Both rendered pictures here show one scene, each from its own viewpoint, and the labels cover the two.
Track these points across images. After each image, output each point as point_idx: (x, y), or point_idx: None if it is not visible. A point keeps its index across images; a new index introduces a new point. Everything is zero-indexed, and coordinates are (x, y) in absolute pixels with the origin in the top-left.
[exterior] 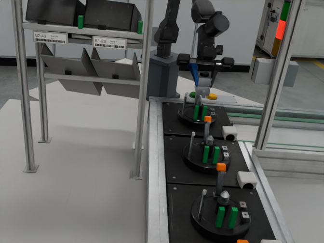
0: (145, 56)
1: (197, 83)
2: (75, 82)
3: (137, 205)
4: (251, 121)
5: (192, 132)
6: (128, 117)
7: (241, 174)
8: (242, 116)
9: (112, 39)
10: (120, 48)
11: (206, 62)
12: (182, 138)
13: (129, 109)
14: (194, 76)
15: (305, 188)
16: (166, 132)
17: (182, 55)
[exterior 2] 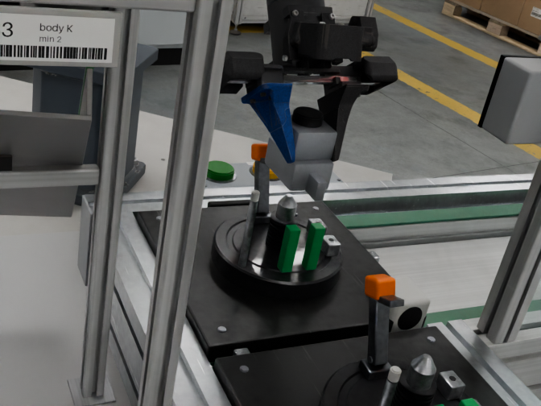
0: (201, 87)
1: (294, 151)
2: None
3: None
4: (398, 235)
5: (390, 370)
6: (13, 275)
7: None
8: (377, 225)
9: (50, 19)
10: (91, 60)
11: (308, 76)
12: (278, 354)
13: (4, 241)
14: (282, 129)
15: None
16: (214, 344)
17: (239, 60)
